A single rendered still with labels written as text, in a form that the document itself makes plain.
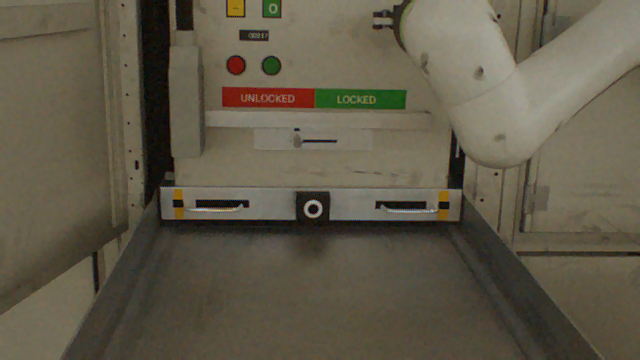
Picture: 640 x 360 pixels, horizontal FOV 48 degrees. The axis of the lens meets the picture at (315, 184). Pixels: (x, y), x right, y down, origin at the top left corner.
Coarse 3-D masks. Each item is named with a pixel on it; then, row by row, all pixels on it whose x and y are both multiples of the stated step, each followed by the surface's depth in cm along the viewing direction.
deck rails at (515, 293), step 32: (160, 224) 129; (480, 224) 118; (128, 256) 102; (160, 256) 114; (480, 256) 118; (512, 256) 102; (128, 288) 102; (512, 288) 102; (544, 288) 90; (96, 320) 85; (128, 320) 93; (512, 320) 96; (544, 320) 90; (64, 352) 72; (96, 352) 85; (544, 352) 88; (576, 352) 80
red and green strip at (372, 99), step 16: (224, 96) 123; (240, 96) 123; (256, 96) 123; (272, 96) 123; (288, 96) 123; (304, 96) 123; (320, 96) 124; (336, 96) 124; (352, 96) 124; (368, 96) 124; (384, 96) 124; (400, 96) 124
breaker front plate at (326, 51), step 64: (192, 0) 118; (256, 0) 119; (320, 0) 119; (384, 0) 120; (256, 64) 122; (320, 64) 122; (384, 64) 123; (256, 128) 124; (320, 128) 125; (448, 128) 126
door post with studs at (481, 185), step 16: (496, 0) 121; (512, 0) 121; (496, 16) 122; (512, 16) 122; (512, 32) 123; (512, 48) 124; (464, 176) 130; (480, 176) 130; (496, 176) 130; (480, 192) 131; (496, 192) 131; (480, 208) 132; (496, 208) 132; (496, 224) 133
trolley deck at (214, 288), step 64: (192, 256) 116; (256, 256) 116; (320, 256) 117; (384, 256) 118; (448, 256) 118; (192, 320) 95; (256, 320) 95; (320, 320) 95; (384, 320) 96; (448, 320) 96
